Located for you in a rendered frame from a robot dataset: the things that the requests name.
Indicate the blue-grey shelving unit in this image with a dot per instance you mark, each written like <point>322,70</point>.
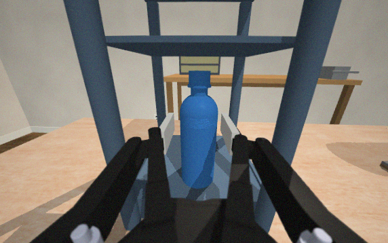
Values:
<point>310,45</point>

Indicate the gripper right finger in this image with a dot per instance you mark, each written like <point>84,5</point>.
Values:
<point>303,215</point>

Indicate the blue bottle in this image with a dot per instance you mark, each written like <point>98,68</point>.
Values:
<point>198,128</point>

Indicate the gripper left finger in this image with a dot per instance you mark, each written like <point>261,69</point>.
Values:
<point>93,216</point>

